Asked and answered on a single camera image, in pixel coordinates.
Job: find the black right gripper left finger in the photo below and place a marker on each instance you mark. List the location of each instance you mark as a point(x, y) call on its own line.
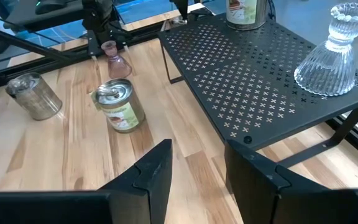
point(148, 193)

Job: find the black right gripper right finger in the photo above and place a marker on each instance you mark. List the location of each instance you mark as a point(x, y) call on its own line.
point(259, 193)

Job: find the green-label silver candle tin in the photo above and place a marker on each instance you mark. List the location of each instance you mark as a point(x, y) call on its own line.
point(247, 14)
point(120, 109)

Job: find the pink glass candlestick holder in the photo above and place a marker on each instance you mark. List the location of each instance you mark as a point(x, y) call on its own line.
point(117, 65)

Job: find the clear glass candlestick holder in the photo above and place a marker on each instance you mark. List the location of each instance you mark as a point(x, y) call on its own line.
point(328, 68)

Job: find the silver candle tin brown tag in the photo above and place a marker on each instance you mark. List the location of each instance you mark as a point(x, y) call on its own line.
point(36, 99)

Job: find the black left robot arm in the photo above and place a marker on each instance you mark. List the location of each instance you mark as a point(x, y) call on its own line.
point(101, 18)

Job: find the black perforated metal shelf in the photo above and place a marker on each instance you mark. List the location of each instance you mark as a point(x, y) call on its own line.
point(244, 77)

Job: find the black aluminium rig frame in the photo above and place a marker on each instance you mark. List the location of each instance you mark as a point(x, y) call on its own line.
point(57, 57)

